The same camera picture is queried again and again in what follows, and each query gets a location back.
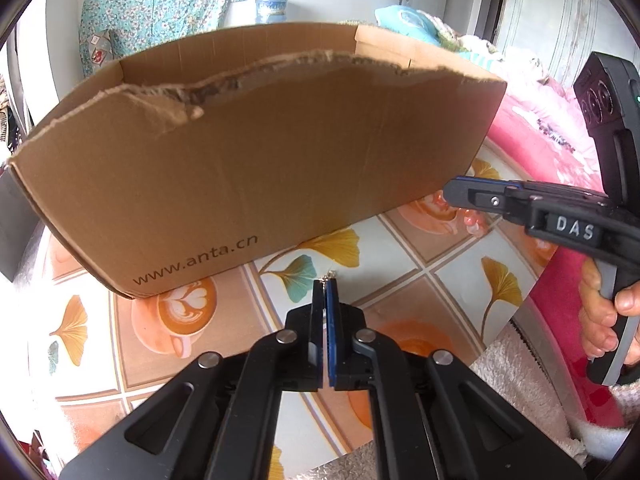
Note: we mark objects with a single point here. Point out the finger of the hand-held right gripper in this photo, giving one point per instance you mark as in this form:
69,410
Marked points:
480,197
560,194

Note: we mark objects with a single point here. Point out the cream crumpled cloth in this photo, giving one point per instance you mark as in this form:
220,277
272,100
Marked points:
500,57

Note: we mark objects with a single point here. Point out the brown cardboard box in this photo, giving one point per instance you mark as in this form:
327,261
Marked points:
250,170

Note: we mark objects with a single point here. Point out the dark cabinet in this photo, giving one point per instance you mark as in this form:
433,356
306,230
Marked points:
15,230

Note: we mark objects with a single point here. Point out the blue floral pillow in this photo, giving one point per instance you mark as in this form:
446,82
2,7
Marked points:
407,22

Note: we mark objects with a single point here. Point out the white panelled door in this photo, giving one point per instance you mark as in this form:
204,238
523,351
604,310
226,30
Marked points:
550,10

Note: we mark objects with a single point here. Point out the small silver earring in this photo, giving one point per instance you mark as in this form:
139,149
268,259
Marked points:
329,277

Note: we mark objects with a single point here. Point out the person's right hand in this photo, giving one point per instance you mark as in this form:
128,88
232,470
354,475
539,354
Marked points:
597,320

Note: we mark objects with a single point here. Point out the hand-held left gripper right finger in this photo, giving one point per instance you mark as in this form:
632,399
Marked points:
331,340

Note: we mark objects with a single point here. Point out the grey patterned bag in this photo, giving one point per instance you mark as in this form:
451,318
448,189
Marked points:
96,47

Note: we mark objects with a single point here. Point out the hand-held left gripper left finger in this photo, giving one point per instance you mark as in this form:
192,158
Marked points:
316,330

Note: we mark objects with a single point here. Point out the teal floral hanging cloth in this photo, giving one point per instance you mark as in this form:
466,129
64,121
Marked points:
165,5

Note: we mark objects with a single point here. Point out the blue water jug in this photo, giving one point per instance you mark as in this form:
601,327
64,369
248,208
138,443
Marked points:
271,9

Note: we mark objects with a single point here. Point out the pink floral blanket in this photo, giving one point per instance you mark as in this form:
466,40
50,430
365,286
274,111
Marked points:
555,310

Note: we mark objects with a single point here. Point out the white fleece clothing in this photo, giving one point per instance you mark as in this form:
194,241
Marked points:
525,385

